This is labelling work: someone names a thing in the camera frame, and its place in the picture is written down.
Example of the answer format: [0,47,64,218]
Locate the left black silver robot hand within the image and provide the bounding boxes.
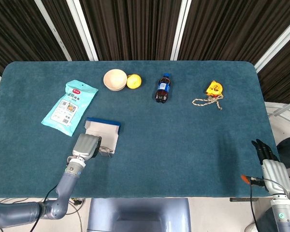
[72,133,102,161]

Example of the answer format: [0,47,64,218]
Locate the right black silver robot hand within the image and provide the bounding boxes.
[251,138,290,194]

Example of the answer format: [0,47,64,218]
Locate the blue rectangular box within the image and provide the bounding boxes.
[83,117,122,155]

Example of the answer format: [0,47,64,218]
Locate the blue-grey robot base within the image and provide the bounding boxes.
[87,198,192,232]

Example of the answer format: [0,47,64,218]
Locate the light teal wipes package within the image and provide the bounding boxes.
[41,79,99,137]

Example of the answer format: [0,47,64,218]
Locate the black power plug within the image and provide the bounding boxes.
[71,197,86,206]

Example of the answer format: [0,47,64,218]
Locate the beige bowl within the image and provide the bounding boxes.
[103,69,128,92]

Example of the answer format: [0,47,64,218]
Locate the yellow lemon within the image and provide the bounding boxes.
[126,73,143,90]

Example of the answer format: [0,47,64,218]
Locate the teal table cloth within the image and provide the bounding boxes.
[0,60,281,199]

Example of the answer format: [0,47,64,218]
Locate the small cola bottle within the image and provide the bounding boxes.
[154,73,172,104]

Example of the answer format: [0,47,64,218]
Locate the yellow tape measure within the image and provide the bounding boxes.
[205,80,224,97]

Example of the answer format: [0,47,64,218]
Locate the dark brown curtain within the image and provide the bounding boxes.
[0,0,290,104]

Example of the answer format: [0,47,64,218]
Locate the black cable with orange plug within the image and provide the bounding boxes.
[241,173,290,232]

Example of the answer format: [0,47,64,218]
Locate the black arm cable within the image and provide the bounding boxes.
[30,183,60,232]

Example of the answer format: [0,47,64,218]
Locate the aluminium frame bars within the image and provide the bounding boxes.
[264,98,290,121]

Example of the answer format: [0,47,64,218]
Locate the beige braided rope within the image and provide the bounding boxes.
[191,94,224,111]

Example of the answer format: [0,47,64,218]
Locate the wide white post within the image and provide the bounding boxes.
[66,0,99,61]

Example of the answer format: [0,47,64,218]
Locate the thin white post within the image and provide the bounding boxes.
[34,0,73,61]

